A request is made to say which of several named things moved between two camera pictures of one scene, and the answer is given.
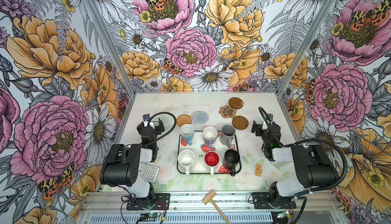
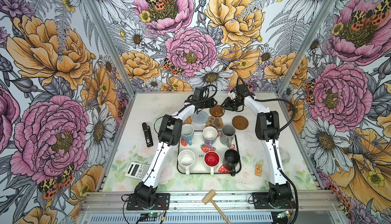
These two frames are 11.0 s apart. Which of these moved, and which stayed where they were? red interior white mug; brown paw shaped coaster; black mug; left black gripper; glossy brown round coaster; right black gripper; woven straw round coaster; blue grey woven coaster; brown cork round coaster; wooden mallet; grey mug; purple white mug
Moved: glossy brown round coaster; brown paw shaped coaster; left black gripper; right black gripper
Stayed: red interior white mug; purple white mug; brown cork round coaster; woven straw round coaster; grey mug; wooden mallet; blue grey woven coaster; black mug
